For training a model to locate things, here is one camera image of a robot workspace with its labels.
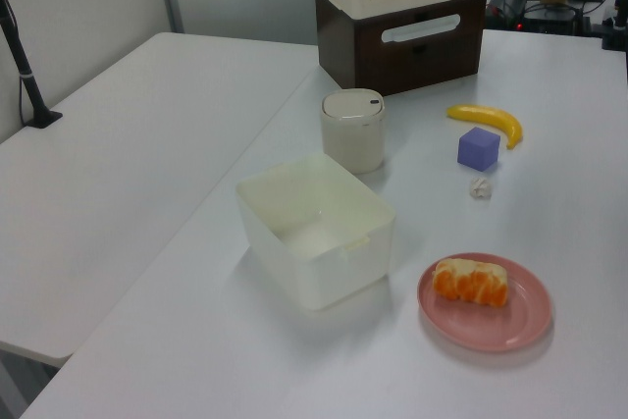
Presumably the yellow toy banana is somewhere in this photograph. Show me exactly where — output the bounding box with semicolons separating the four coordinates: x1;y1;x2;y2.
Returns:
445;103;524;150

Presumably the black camera device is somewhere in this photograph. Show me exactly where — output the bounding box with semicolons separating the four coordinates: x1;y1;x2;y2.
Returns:
601;0;628;52

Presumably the toy bread loaf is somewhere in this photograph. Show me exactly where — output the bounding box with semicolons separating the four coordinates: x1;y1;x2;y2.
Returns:
431;255;510;307

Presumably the white rectangular plastic bin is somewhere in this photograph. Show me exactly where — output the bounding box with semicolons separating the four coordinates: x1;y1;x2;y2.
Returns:
235;151;397;312

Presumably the dark brown wooden drawer box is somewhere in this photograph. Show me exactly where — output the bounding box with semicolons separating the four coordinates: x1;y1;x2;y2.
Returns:
314;0;487;97

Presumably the black clamp pole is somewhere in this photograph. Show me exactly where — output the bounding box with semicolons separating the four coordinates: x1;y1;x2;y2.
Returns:
0;0;64;130

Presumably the beige cylindrical trash can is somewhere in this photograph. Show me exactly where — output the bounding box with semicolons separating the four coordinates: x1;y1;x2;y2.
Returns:
320;88;388;175

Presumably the purple cube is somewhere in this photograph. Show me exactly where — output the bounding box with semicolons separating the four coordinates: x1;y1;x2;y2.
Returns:
456;127;501;174

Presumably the small crumpled white object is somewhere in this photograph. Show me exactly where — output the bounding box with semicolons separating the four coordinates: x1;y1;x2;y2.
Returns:
468;177;494;201

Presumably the pink plate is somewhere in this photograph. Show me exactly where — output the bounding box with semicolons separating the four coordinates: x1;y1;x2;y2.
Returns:
416;251;553;354

